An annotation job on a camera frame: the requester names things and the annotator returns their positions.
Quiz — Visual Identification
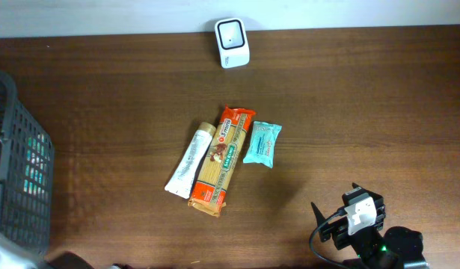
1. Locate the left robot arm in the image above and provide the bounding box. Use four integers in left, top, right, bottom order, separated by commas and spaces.
0, 234, 93, 269

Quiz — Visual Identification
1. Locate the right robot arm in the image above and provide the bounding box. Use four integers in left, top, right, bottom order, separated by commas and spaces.
309, 183, 429, 269

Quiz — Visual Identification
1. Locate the white tube with beige cap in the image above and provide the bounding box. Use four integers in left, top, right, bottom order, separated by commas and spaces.
165, 122, 216, 199

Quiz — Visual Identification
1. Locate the mint green wet wipes pack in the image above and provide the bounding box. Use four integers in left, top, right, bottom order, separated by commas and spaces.
243, 121, 282, 168

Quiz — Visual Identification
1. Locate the grey plastic mesh basket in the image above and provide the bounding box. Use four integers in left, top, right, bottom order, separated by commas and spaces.
0, 70, 55, 256

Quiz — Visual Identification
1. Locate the black right camera cable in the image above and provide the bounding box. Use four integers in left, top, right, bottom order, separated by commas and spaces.
308, 208, 350, 269

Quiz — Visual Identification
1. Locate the red spaghetti packet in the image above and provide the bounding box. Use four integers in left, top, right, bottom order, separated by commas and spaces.
188, 107, 256, 217

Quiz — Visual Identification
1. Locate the white barcode scanner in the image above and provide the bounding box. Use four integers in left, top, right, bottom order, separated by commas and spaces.
214, 18, 250, 69

